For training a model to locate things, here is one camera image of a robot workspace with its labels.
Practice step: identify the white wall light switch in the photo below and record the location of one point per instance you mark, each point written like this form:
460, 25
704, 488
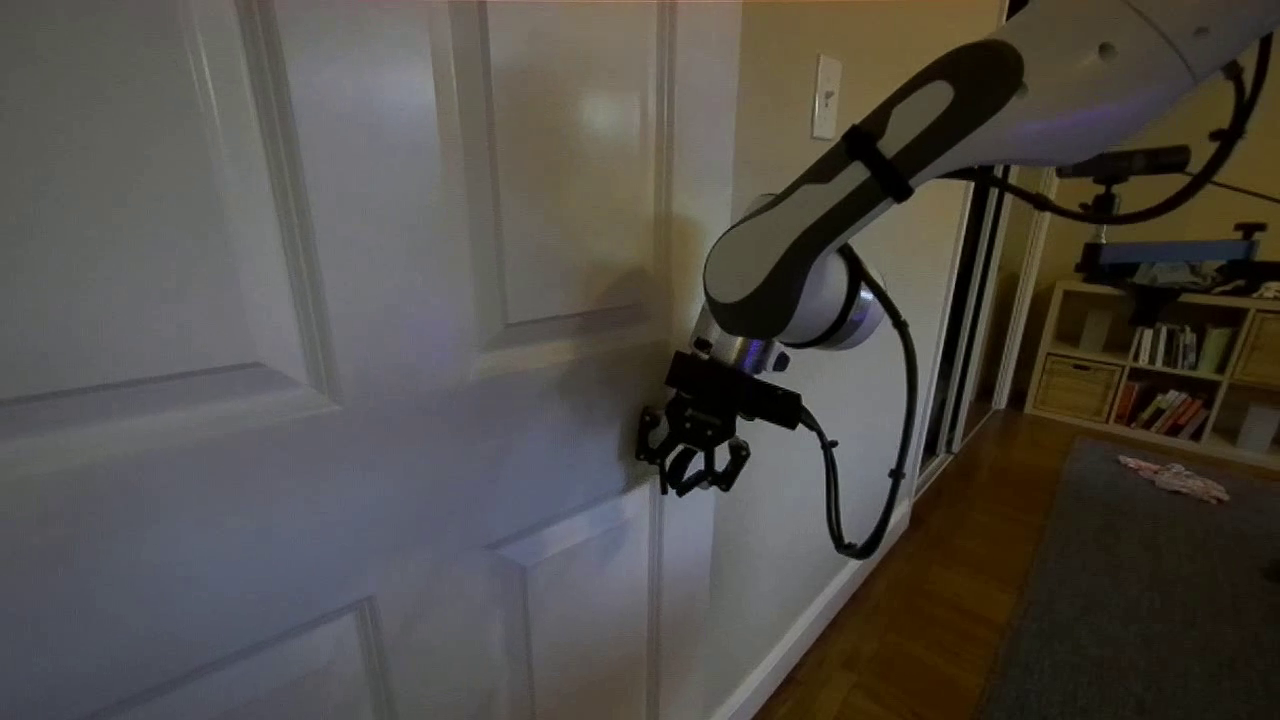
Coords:
826, 101

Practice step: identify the white cube bookshelf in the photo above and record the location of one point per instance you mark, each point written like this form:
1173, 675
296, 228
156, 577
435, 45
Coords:
1191, 373

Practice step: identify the white baseboard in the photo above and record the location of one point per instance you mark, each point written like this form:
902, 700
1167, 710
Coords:
773, 592

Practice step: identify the grey carpet rug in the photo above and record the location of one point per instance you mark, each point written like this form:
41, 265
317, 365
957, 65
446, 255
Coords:
1145, 604

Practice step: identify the black camera on stand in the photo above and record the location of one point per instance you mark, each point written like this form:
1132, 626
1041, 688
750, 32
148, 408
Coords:
1108, 168

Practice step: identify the dark sliding door frame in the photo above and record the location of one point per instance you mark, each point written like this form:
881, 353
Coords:
960, 331

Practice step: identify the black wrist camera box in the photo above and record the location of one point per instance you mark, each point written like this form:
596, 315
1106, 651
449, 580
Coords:
734, 392

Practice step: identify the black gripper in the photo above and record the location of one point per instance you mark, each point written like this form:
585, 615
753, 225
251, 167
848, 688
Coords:
690, 445

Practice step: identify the white panelled door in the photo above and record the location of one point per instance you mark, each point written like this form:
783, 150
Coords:
326, 332

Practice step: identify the white cloth on rug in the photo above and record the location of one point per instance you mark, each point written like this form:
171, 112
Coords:
1176, 477

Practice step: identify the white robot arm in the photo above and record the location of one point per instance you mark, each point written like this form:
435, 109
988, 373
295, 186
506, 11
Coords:
1061, 82

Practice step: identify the blue clamp bar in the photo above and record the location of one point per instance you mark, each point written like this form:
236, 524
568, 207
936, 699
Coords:
1191, 265

